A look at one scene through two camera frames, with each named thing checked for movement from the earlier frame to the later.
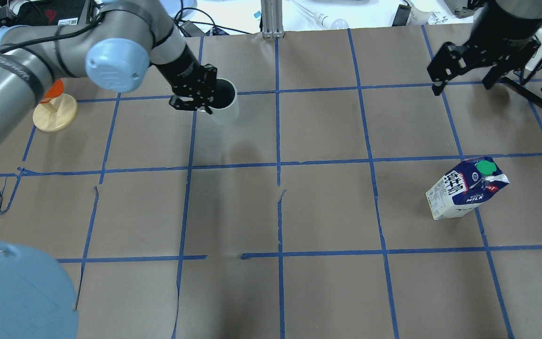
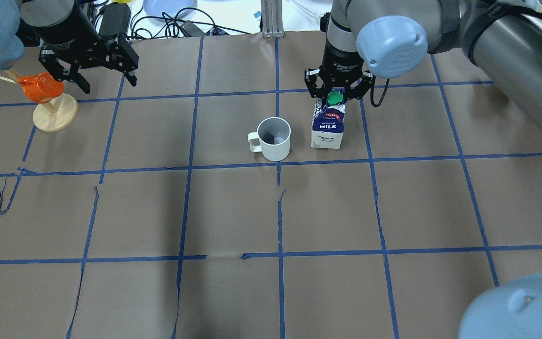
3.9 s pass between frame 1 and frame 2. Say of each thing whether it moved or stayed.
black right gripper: moved
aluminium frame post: stayed
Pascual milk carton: moved
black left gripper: moved
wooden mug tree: stayed
